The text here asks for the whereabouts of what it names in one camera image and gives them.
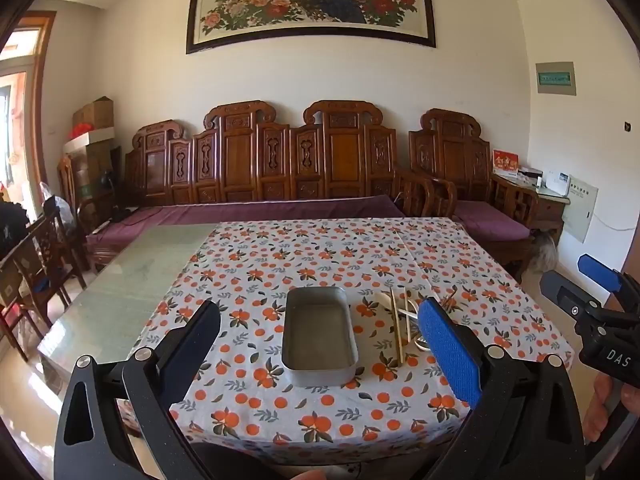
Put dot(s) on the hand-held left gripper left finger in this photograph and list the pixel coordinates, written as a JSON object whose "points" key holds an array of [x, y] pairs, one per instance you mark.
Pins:
{"points": [[192, 355]]}

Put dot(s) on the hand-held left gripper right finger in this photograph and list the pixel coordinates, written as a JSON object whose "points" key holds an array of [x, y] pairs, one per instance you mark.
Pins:
{"points": [[447, 355]]}

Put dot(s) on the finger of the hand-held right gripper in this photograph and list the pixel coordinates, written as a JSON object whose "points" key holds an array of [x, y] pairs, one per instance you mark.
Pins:
{"points": [[597, 266], [562, 287]]}

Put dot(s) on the white plastic curved utensil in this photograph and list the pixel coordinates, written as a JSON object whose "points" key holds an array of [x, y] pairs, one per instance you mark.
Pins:
{"points": [[412, 317]]}

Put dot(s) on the cream chopstick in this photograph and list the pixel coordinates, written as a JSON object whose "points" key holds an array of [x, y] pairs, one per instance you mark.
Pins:
{"points": [[406, 320], [398, 330]]}

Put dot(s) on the white plastic spoon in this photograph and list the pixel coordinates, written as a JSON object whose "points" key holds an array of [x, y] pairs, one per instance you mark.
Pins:
{"points": [[386, 301]]}

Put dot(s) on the rectangular metal box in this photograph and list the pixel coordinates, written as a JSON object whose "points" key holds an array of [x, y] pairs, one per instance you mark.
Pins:
{"points": [[317, 335]]}

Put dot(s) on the person's right hand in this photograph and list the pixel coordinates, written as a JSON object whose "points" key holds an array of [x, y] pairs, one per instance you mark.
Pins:
{"points": [[596, 410]]}

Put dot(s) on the grey fluffy duster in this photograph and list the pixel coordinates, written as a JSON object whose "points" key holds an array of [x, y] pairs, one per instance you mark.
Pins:
{"points": [[544, 252]]}

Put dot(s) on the wooden side table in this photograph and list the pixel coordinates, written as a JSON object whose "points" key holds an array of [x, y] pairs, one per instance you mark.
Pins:
{"points": [[547, 210]]}

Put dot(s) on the purple armchair cushion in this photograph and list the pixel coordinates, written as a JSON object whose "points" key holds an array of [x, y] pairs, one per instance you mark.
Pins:
{"points": [[492, 220]]}

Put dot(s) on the tissue box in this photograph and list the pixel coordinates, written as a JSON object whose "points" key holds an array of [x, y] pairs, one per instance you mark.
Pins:
{"points": [[530, 177]]}

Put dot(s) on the person's dark pants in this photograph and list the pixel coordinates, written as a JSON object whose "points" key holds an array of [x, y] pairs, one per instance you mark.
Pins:
{"points": [[250, 465]]}

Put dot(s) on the red gift box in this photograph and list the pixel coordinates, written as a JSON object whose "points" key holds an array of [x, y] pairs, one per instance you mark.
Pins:
{"points": [[505, 162]]}

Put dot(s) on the orange fruit print tablecloth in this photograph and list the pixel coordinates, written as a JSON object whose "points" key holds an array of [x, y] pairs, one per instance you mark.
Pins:
{"points": [[305, 255]]}

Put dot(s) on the long purple sofa cushion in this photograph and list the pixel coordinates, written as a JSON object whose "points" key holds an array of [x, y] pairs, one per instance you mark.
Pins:
{"points": [[240, 210]]}

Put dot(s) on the carved wooden dining chair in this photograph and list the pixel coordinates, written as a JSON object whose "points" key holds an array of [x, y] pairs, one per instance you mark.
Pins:
{"points": [[20, 300], [67, 180], [55, 255]]}

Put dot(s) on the carved wooden armchair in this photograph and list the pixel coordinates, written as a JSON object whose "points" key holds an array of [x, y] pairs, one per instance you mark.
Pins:
{"points": [[452, 155]]}

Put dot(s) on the black desk lamp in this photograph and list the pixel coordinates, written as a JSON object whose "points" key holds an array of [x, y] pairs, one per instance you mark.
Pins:
{"points": [[107, 185]]}

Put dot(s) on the clear plastic bag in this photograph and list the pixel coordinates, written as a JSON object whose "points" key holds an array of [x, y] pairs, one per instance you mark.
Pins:
{"points": [[57, 205]]}

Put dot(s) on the carved wooden sofa bench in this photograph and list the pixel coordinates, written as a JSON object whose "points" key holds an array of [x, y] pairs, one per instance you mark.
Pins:
{"points": [[245, 160]]}

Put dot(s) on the large cardboard box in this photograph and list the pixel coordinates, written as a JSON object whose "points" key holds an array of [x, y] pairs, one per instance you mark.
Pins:
{"points": [[97, 165]]}

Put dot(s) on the black bag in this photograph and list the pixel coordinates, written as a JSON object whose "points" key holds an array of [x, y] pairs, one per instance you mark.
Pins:
{"points": [[12, 230]]}

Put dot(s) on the white flat box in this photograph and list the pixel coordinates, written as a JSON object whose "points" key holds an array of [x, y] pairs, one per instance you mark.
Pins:
{"points": [[90, 140]]}

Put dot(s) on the red decoration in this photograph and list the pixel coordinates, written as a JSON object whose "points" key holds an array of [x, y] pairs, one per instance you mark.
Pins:
{"points": [[80, 130]]}

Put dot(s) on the brown cardboard box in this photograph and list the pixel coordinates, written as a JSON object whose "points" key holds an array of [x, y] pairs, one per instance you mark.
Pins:
{"points": [[95, 112]]}

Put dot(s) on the framed peacock painting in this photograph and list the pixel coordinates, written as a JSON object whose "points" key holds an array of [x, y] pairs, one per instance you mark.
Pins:
{"points": [[310, 0]]}

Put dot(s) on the white wall distribution box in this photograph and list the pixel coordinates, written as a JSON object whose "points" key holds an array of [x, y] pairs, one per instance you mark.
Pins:
{"points": [[580, 210]]}

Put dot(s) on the grey wall panel green label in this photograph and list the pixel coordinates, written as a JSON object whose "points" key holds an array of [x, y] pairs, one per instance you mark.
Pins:
{"points": [[555, 78]]}

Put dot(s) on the wooden door frame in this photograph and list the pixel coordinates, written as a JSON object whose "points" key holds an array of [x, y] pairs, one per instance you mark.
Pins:
{"points": [[42, 90]]}

